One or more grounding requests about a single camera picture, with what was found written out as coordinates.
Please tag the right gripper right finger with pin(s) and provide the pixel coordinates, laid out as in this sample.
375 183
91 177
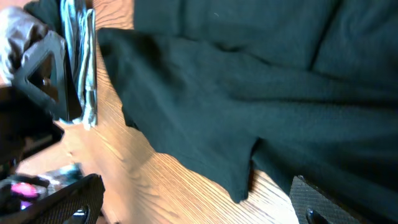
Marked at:
313 206

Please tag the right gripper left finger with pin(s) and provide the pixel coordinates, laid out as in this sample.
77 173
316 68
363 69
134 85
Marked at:
79 202

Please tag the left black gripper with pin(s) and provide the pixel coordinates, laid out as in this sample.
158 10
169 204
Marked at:
47 82

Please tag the black t-shirt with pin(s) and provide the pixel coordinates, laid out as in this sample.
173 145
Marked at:
288 87

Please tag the grey folded garment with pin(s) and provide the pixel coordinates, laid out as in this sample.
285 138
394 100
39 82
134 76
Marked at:
20 33

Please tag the light blue folded jeans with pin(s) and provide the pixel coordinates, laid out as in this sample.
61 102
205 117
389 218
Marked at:
78 29

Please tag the black folded garment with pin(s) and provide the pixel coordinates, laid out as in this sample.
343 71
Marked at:
47 11

